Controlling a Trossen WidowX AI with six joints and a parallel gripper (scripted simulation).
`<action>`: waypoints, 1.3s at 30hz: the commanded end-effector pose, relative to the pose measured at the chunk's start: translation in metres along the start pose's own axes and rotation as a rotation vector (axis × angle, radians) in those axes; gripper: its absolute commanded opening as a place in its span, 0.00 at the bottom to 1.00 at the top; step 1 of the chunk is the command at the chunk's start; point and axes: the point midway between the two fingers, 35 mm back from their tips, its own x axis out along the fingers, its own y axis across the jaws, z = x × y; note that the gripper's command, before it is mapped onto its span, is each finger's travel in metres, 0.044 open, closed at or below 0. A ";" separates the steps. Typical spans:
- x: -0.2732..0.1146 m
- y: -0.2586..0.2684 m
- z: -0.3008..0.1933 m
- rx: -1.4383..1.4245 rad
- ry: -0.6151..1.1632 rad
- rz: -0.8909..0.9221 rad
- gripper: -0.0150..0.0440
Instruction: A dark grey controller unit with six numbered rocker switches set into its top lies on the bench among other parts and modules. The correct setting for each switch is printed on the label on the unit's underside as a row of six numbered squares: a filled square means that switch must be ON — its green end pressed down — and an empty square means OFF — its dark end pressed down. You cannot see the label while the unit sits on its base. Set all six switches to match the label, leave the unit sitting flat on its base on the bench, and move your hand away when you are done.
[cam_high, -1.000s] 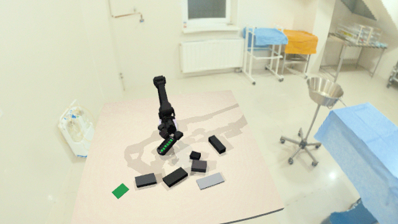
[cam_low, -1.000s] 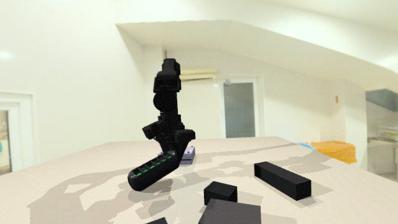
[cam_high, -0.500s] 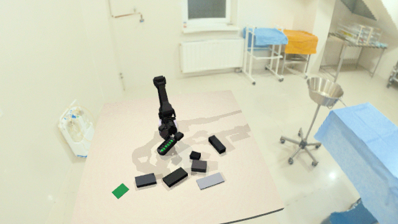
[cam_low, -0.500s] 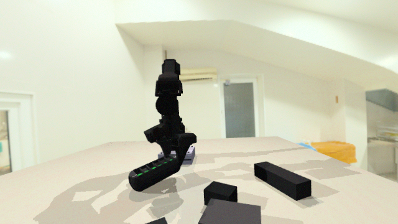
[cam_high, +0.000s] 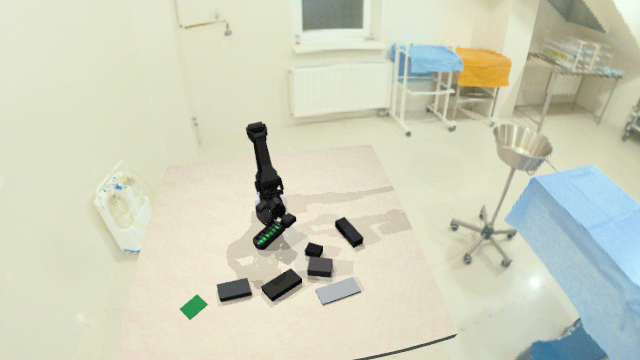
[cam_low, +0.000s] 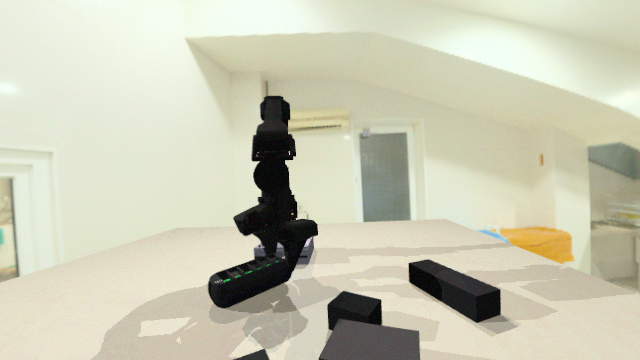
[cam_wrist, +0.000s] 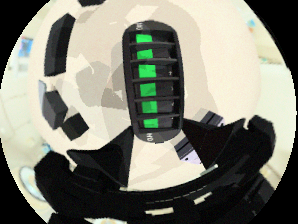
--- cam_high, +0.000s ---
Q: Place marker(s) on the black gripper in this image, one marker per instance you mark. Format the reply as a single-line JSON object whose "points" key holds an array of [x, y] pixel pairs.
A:
{"points": [[286, 221]]}

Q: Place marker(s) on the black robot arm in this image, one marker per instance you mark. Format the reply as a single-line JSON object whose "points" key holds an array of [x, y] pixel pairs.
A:
{"points": [[266, 179]]}

